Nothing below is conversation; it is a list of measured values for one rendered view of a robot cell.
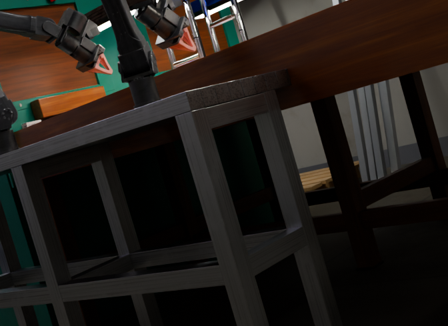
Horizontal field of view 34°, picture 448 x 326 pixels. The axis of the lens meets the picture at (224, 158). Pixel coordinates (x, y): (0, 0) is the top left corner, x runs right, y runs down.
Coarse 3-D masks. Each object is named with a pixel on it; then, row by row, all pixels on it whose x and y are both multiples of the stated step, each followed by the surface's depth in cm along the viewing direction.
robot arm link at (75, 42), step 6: (66, 30) 226; (72, 30) 227; (60, 36) 226; (66, 36) 225; (72, 36) 227; (60, 42) 225; (66, 42) 225; (72, 42) 226; (78, 42) 228; (60, 48) 226; (66, 48) 226; (72, 48) 227
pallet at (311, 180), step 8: (328, 168) 486; (304, 176) 480; (312, 176) 468; (320, 176) 452; (328, 176) 442; (360, 176) 479; (304, 184) 435; (312, 184) 423; (320, 184) 420; (328, 184) 446
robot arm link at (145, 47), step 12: (108, 0) 170; (120, 0) 170; (108, 12) 171; (120, 12) 171; (120, 24) 172; (132, 24) 173; (120, 36) 173; (132, 36) 173; (120, 48) 175; (132, 48) 174; (144, 48) 175; (120, 60) 175; (132, 60) 175; (144, 60) 175; (132, 72) 177
